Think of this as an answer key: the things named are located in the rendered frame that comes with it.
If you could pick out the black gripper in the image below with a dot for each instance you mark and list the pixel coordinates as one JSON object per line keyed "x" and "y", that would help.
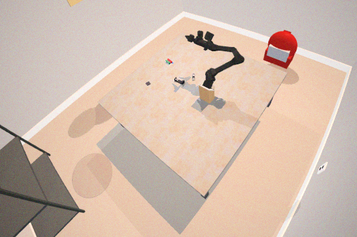
{"x": 192, "y": 38}

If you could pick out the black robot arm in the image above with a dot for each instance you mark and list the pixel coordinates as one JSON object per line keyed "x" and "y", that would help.
{"x": 209, "y": 45}

